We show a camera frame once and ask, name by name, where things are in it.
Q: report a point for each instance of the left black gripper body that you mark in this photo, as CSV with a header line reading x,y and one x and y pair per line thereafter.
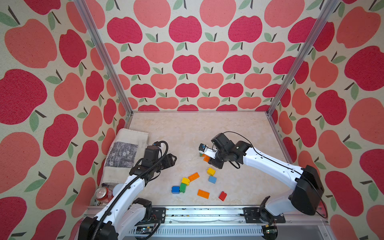
x,y
166,162

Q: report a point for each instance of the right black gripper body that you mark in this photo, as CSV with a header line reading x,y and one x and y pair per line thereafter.
x,y
219,158

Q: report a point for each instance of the orange lego plate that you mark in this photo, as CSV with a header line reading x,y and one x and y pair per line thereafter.
x,y
193,177
203,194
206,158

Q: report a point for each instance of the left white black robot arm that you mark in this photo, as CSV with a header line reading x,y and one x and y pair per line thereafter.
x,y
126,210

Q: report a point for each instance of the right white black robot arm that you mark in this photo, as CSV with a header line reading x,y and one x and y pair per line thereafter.
x,y
305,186

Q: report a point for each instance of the yellow square lego brick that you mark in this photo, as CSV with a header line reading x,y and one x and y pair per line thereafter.
x,y
211,172

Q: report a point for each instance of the light blue lego brick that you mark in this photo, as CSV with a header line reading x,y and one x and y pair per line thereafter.
x,y
212,179

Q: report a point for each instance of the yellow lego brick left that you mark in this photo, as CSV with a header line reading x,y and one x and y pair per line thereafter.
x,y
186,181

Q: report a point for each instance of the green lego brick left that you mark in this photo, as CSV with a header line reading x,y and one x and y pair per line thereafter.
x,y
182,188

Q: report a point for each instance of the blue lego brick left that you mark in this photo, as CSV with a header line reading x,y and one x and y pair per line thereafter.
x,y
175,189

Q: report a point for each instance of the red lego brick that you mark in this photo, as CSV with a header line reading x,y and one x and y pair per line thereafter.
x,y
223,196

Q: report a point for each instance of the orange lego plate bottom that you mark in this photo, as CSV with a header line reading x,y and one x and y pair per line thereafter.
x,y
203,194

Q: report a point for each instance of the folded beige printed cloth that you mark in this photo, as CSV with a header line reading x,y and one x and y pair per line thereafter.
x,y
126,150

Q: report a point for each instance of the red soda can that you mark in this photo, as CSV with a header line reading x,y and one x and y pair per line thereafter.
x,y
104,195

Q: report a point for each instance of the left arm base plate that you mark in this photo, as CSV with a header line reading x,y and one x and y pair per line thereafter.
x,y
151,220

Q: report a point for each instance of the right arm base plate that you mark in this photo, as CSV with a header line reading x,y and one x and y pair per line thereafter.
x,y
254,215

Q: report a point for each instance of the front aluminium rail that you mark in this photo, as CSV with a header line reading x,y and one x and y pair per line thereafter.
x,y
228,223

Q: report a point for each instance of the left aluminium frame post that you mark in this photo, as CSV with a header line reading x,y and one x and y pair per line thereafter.
x,y
90,24

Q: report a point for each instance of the aluminium frame post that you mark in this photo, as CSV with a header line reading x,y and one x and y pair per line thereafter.
x,y
319,24
90,24

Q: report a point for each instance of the right aluminium frame post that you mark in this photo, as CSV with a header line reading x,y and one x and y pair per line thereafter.
x,y
319,24

